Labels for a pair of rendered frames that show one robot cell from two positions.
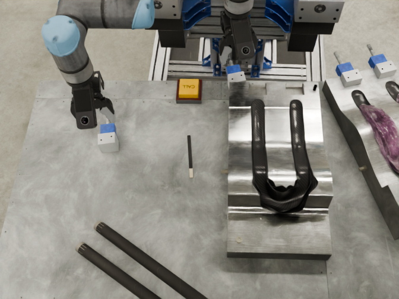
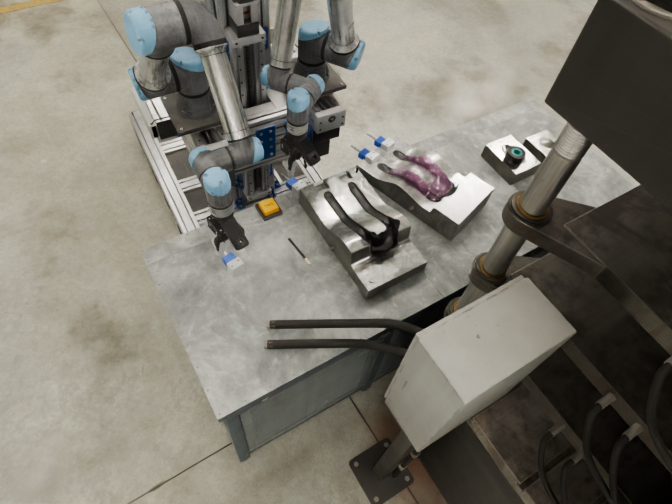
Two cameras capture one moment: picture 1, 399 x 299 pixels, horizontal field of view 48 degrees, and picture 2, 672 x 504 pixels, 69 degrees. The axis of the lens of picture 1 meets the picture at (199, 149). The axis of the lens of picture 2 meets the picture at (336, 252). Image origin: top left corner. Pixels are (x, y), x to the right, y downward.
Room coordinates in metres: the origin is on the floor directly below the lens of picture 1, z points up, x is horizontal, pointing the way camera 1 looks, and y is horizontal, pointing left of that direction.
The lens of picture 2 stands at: (-0.22, 0.68, 2.35)
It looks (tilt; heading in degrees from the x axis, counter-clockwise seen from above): 56 degrees down; 314
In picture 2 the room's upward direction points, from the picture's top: 8 degrees clockwise
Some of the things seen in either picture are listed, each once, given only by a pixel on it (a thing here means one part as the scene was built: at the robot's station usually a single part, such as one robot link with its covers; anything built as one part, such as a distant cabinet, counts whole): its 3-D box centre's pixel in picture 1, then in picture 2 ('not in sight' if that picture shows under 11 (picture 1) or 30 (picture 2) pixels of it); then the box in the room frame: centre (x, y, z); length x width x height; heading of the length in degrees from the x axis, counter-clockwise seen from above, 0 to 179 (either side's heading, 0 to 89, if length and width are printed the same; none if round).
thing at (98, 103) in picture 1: (85, 85); (222, 220); (0.69, 0.27, 1.07); 0.09 x 0.08 x 0.12; 1
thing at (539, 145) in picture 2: not in sight; (546, 150); (0.37, -1.20, 0.83); 0.17 x 0.13 x 0.06; 172
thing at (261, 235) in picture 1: (275, 161); (361, 225); (0.52, -0.20, 0.87); 0.50 x 0.26 x 0.14; 172
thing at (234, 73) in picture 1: (233, 70); (291, 182); (0.87, -0.13, 0.83); 0.13 x 0.05 x 0.05; 6
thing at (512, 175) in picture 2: not in sight; (510, 159); (0.42, -1.00, 0.84); 0.20 x 0.15 x 0.07; 172
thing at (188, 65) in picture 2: not in sight; (188, 70); (1.24, 0.05, 1.20); 0.13 x 0.12 x 0.14; 81
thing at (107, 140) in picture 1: (108, 129); (228, 258); (0.70, 0.27, 0.83); 0.13 x 0.05 x 0.05; 1
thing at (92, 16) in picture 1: (81, 11); (210, 164); (0.78, 0.23, 1.22); 0.11 x 0.11 x 0.08; 81
